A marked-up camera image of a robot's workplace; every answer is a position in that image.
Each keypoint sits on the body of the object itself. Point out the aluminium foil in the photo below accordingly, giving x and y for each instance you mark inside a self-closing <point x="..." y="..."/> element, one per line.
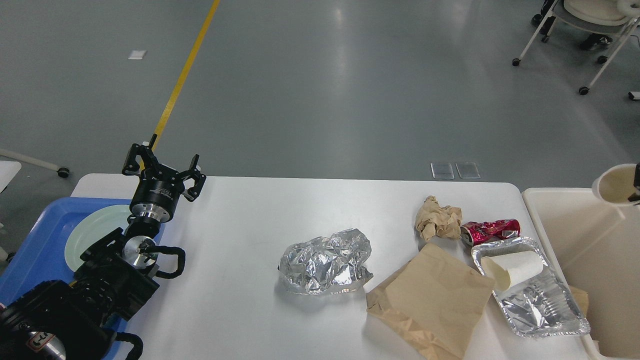
<point x="326" y="265"/>

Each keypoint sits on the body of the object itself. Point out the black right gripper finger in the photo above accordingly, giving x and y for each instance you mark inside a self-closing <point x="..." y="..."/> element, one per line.
<point x="635" y="197"/>

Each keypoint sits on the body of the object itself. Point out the white paper cup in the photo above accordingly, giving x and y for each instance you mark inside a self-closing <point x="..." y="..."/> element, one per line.
<point x="615" y="185"/>
<point x="511" y="269"/>

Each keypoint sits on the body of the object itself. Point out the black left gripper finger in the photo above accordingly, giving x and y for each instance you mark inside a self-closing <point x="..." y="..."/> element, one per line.
<point x="141" y="161"/>
<point x="192" y="180"/>

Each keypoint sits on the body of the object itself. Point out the green plate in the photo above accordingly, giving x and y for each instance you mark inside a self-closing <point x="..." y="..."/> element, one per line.
<point x="91" y="229"/>

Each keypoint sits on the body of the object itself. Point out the white office chair right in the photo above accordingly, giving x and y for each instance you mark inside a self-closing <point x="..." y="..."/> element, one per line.
<point x="615" y="18"/>

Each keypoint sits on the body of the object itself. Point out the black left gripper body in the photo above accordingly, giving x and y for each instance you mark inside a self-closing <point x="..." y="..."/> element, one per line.
<point x="156" y="199"/>

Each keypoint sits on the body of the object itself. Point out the white paper cup lying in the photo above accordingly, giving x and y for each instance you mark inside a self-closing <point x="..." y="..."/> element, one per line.
<point x="511" y="269"/>

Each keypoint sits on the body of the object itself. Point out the white paper on floor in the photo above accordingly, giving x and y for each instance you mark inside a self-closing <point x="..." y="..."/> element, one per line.
<point x="137" y="54"/>

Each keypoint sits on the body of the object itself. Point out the brown paper bag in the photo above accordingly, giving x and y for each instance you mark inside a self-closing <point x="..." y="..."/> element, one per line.
<point x="434" y="302"/>

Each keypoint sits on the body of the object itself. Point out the floor socket plate left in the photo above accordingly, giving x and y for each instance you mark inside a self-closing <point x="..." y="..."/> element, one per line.
<point x="442" y="170"/>

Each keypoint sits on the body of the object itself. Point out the white office chair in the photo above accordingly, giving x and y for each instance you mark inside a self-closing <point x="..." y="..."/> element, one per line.
<point x="62" y="172"/>
<point x="615" y="18"/>

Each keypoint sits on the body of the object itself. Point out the floor socket plate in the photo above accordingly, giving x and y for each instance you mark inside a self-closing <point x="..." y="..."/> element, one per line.
<point x="467" y="170"/>
<point x="442" y="170"/>

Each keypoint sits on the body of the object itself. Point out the clear plastic bottle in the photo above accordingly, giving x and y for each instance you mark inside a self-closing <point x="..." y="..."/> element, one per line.
<point x="542" y="306"/>

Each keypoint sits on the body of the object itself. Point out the blue plastic tray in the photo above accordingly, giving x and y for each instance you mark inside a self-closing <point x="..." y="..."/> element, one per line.
<point x="41" y="257"/>

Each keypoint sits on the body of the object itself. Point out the person's feet under chair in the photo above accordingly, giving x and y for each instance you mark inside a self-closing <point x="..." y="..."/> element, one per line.
<point x="592" y="42"/>

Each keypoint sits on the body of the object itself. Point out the crumpled brown paper ball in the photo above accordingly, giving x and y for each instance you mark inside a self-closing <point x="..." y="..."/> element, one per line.
<point x="433" y="220"/>

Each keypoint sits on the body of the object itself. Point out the white office chair left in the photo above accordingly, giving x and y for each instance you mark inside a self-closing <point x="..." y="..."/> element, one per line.
<point x="62" y="172"/>

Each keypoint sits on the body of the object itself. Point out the beige plastic bin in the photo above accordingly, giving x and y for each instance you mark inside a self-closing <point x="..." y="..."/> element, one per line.
<point x="596" y="246"/>

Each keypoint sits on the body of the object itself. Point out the floor socket plate right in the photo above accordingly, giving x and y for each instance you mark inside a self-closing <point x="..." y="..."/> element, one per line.
<point x="467" y="170"/>

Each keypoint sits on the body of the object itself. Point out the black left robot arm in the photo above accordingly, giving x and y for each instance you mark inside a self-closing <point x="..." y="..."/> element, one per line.
<point x="56" y="320"/>

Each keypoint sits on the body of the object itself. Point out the crushed red soda can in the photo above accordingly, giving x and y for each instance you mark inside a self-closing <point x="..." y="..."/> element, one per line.
<point x="476" y="233"/>

